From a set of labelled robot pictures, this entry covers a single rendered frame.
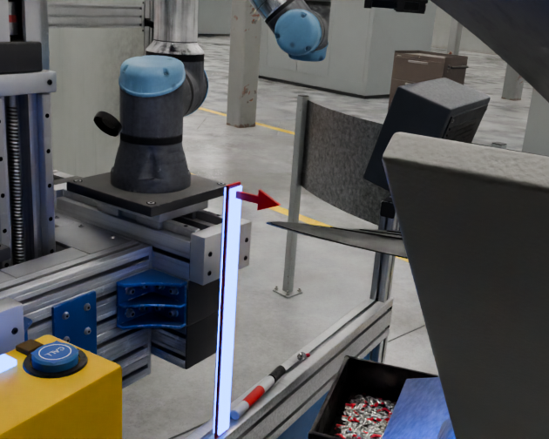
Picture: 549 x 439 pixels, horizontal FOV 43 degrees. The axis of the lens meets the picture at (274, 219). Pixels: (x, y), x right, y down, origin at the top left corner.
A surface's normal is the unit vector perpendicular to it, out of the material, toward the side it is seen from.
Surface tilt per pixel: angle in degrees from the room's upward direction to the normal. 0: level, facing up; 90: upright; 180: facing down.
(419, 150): 40
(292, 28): 90
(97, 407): 90
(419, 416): 55
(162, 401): 0
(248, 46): 90
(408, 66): 90
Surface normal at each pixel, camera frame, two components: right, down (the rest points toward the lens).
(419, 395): -0.78, -0.58
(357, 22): -0.73, 0.16
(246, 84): 0.68, 0.29
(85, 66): 0.85, 0.22
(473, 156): -0.29, -0.58
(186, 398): 0.07, -0.95
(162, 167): 0.42, 0.00
